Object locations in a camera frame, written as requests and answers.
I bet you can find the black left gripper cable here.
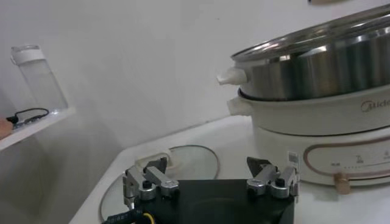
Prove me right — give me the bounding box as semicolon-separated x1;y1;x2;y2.
101;208;157;224

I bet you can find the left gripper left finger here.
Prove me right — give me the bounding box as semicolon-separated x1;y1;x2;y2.
122;156;181;209

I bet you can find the clear water bottle white cap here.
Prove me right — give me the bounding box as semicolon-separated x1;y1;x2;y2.
10;44;69;116

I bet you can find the white electric cooking pot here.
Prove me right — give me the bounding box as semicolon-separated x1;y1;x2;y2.
226;85;390;196

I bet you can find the glass lid with beige handle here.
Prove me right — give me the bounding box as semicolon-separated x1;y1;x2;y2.
98;144;221;222

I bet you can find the stainless steel steamer basket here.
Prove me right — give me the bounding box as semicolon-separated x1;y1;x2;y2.
216;2;390;102

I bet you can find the white side table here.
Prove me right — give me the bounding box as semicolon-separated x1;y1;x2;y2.
0;106;77;153

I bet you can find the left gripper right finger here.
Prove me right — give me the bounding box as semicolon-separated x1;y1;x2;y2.
246;156;301;200

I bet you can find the black looped cable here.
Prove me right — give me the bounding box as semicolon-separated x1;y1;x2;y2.
5;107;51;127

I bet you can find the person's hand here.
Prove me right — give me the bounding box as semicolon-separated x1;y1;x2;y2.
0;117;15;141

